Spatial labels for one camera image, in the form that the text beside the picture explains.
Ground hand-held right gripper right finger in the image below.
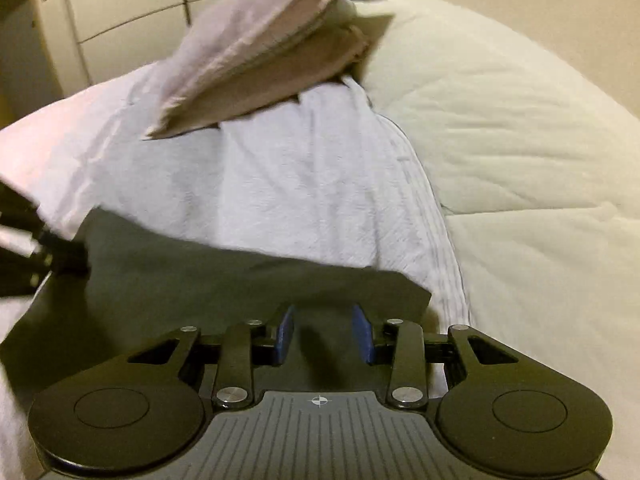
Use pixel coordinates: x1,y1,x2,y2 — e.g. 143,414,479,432
351,305,521,409

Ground grey jeans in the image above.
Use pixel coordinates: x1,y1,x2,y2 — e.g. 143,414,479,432
0,207,433,411

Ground tan pillow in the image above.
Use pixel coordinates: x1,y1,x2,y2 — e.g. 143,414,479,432
150,7,397,142

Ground purple pillow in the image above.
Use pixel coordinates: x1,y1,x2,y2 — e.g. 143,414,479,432
142,0,353,141

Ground bed with light bedspread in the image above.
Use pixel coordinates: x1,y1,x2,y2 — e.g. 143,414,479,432
0,65,475,480

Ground white wardrobe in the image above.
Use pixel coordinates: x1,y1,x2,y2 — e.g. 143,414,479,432
27,0,328,102

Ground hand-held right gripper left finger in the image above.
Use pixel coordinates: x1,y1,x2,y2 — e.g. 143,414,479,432
127,305,296,409

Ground cream quilted duvet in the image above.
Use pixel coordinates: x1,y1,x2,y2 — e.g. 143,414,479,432
340,0,640,461

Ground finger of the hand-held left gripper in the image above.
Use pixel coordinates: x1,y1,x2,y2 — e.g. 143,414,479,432
27,227,92,282

